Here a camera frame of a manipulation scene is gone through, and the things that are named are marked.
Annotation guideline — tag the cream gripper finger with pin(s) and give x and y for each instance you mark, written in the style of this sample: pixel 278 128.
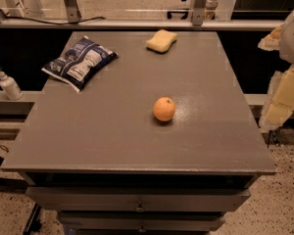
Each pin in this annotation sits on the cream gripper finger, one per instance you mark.
pixel 279 105
pixel 272 41

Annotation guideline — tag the orange fruit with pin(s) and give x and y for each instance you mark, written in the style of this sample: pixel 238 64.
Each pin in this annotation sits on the orange fruit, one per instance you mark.
pixel 164 109

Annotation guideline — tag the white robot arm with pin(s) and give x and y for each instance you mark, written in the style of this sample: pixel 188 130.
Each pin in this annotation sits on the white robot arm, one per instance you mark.
pixel 286 51

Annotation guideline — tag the blue chip bag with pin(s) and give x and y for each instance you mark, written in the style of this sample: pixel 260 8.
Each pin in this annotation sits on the blue chip bag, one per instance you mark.
pixel 77 65

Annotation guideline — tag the yellow sponge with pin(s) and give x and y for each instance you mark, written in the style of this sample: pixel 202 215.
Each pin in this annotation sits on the yellow sponge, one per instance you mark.
pixel 162 41

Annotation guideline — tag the grey drawer cabinet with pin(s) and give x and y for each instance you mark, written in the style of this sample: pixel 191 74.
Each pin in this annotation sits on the grey drawer cabinet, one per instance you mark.
pixel 93 156

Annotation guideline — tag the white pump bottle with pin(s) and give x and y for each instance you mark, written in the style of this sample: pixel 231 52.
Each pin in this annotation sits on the white pump bottle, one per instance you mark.
pixel 10 87

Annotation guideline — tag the metal frame leg right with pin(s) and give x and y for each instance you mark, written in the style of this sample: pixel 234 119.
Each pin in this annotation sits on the metal frame leg right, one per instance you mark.
pixel 198 11

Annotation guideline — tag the metal frame leg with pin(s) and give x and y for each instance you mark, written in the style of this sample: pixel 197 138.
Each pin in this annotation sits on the metal frame leg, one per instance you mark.
pixel 198 11
pixel 73 12

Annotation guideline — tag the metal frame leg left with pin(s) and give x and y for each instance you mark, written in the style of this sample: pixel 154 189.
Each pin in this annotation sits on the metal frame leg left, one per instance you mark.
pixel 73 12

